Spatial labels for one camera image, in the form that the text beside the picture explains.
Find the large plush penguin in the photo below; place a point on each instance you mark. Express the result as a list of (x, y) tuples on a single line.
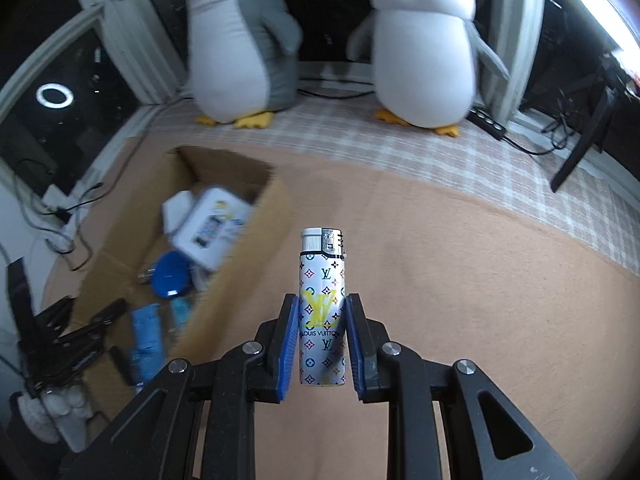
[(243, 60)]

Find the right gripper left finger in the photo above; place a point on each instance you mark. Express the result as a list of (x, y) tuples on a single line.
[(155, 436)]

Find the metal keyring with coin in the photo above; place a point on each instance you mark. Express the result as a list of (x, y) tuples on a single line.
[(145, 276)]

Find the brown cardboard box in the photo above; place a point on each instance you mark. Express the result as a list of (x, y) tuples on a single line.
[(136, 240)]

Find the black inline cable switch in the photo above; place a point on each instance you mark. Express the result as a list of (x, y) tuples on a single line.
[(484, 121)]

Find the white patterned lighter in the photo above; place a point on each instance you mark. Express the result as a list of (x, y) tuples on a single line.
[(322, 292)]

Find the small plush penguin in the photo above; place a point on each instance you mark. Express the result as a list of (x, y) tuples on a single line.
[(424, 56)]

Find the white USB charger plug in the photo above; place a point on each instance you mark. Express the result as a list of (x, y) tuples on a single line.
[(175, 210)]

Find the blue round tape measure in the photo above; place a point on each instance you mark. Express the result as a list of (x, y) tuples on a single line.
[(171, 276)]

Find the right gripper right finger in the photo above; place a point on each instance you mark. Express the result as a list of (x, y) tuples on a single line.
[(443, 420)]

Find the checkered cloth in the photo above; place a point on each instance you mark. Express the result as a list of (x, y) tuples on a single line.
[(507, 173)]

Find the white ring light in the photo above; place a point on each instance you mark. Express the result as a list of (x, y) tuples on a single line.
[(612, 21)]

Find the black cylinder tube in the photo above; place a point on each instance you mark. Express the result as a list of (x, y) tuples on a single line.
[(121, 362)]

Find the clear plastic card reader box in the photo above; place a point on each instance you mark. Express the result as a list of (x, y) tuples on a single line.
[(217, 219)]

